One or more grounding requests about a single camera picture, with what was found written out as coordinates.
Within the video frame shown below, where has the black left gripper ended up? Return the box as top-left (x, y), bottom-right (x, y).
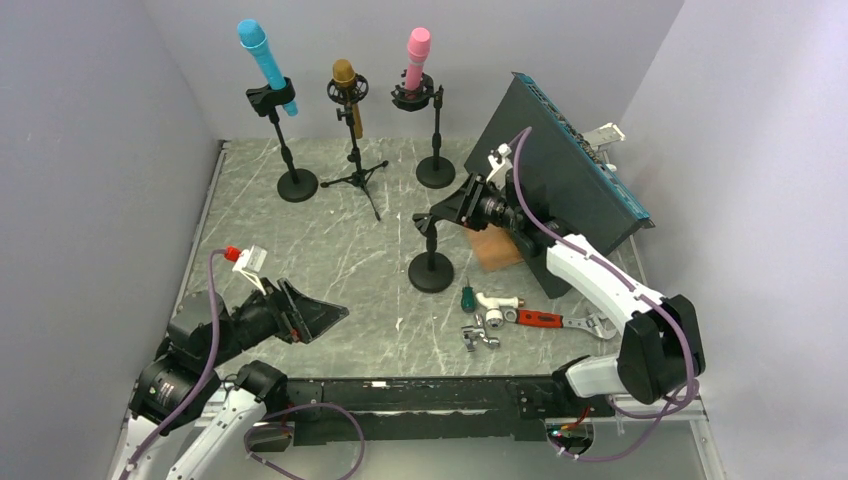
top-left (204, 275), bottom-right (349, 367)

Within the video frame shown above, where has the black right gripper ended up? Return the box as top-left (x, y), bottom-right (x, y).
top-left (432, 171), bottom-right (523, 232)

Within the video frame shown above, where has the black shock-mount stand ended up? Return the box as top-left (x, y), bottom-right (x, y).
top-left (390, 71), bottom-right (457, 191)

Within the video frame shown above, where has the black clip stand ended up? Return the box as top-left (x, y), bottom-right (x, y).
top-left (407, 213), bottom-right (454, 294)

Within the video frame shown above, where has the pink microphone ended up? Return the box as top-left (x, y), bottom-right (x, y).
top-left (405, 27), bottom-right (432, 91)

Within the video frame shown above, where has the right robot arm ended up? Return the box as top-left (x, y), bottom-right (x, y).
top-left (408, 175), bottom-right (706, 415)

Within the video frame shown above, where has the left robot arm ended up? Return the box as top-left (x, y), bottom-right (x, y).
top-left (112, 278), bottom-right (350, 479)

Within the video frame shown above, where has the black stand holding blue microphone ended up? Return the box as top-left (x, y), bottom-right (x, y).
top-left (245, 77), bottom-right (318, 203)

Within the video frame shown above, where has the black tripod microphone stand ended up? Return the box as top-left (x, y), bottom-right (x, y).
top-left (320, 73), bottom-right (389, 222)

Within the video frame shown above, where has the gold microphone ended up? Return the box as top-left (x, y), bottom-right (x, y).
top-left (332, 59), bottom-right (363, 139)

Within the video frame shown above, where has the blue microphone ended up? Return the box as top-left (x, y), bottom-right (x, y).
top-left (237, 19), bottom-right (299, 117)

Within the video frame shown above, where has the brown wooden board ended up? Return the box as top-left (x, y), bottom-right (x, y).
top-left (465, 225), bottom-right (524, 272)

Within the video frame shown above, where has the dark rack unit, blue front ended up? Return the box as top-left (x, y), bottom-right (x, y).
top-left (463, 71), bottom-right (656, 301)

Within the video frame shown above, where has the white plastic faucet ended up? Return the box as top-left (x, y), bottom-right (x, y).
top-left (475, 292), bottom-right (525, 328)

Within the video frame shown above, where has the chrome pipe fitting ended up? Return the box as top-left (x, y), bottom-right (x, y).
top-left (461, 314), bottom-right (500, 352)

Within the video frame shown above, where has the white camera mount, right wrist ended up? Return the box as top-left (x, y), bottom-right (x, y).
top-left (486, 143), bottom-right (512, 190)

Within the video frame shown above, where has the white camera mount, wrist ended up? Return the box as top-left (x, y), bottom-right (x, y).
top-left (486, 143), bottom-right (512, 190)
top-left (224, 244), bottom-right (268, 295)

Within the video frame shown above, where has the white camera mount, left wrist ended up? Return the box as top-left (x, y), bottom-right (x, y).
top-left (224, 244), bottom-right (268, 295)

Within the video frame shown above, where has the green handle screwdriver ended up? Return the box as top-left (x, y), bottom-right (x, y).
top-left (460, 277), bottom-right (477, 314)

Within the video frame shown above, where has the purple cable under rail left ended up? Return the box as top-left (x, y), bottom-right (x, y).
top-left (242, 402), bottom-right (367, 480)

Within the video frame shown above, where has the purple cable under rail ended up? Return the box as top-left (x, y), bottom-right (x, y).
top-left (546, 410), bottom-right (654, 465)
top-left (242, 402), bottom-right (367, 480)

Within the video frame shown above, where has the white bracket behind rack unit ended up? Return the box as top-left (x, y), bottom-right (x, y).
top-left (582, 122), bottom-right (626, 150)

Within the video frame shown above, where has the red handle adjustable wrench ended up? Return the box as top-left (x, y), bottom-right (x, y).
top-left (503, 308), bottom-right (618, 340)

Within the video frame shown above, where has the black front rail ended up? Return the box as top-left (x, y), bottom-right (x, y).
top-left (287, 375), bottom-right (584, 446)

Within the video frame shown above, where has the purple cable under rail right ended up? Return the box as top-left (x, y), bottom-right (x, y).
top-left (546, 410), bottom-right (654, 465)

